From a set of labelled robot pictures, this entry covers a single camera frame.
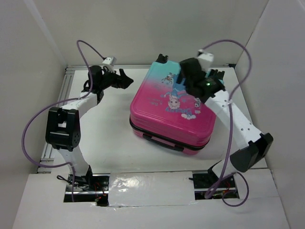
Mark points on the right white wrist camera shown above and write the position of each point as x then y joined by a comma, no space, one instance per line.
205,59

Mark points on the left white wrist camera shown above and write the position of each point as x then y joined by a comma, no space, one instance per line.
109,61

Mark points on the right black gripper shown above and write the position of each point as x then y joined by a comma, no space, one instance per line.
182,67

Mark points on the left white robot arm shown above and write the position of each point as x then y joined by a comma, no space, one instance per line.
63,131

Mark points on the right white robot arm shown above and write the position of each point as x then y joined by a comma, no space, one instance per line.
252,143

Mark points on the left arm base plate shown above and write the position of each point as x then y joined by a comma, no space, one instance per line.
98,184

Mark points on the white glossy cover sheet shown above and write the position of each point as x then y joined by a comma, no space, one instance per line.
151,189

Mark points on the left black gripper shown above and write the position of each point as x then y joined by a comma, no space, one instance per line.
122,81

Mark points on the pink hard-shell suitcase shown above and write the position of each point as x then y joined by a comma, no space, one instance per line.
163,113

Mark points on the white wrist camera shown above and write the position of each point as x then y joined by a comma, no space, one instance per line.
109,61
205,59

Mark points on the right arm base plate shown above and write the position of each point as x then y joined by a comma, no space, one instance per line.
202,181

